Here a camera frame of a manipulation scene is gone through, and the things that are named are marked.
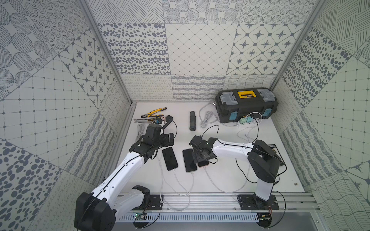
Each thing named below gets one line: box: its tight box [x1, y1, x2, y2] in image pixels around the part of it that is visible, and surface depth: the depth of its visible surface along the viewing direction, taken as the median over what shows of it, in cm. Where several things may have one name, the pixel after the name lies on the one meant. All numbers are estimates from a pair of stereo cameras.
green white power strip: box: [236, 115, 260, 127], surface depth 106 cm
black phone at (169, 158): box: [161, 146, 179, 171], surface depth 92 cm
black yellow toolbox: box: [214, 87, 279, 124], surface depth 100 cm
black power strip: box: [163, 114, 174, 129], surface depth 109 cm
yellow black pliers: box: [140, 106, 168, 119], surface depth 113 cm
